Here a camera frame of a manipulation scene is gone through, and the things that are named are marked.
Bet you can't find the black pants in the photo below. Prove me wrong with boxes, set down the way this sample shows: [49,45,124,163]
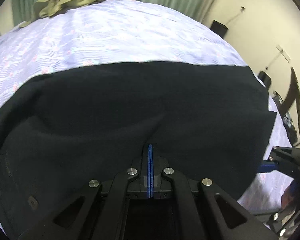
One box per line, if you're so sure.
[0,61,276,239]

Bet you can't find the black curved chair back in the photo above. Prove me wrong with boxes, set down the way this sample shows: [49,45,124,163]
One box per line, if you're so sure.
[278,67,300,117]

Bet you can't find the black speaker box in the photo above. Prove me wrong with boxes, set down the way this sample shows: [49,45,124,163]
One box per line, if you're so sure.
[210,20,228,38]

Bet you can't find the olive green garment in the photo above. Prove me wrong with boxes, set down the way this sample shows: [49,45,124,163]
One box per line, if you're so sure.
[19,0,104,28]

